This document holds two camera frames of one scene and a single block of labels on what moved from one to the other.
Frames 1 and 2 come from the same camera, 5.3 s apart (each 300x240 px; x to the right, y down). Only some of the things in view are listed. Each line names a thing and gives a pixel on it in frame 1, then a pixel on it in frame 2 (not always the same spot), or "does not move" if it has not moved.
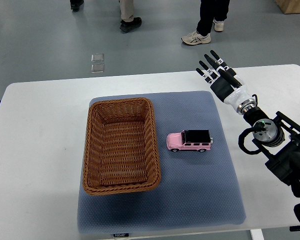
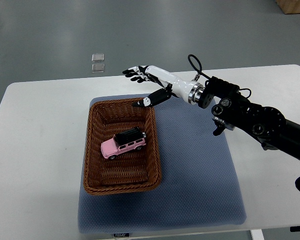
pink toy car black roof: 199,140 -> 127,140
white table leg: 257,234 does not move
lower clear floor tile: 98,68 does not move
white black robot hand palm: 238,96 -> 189,91
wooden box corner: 294,6 does not move
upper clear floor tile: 96,58 does not move
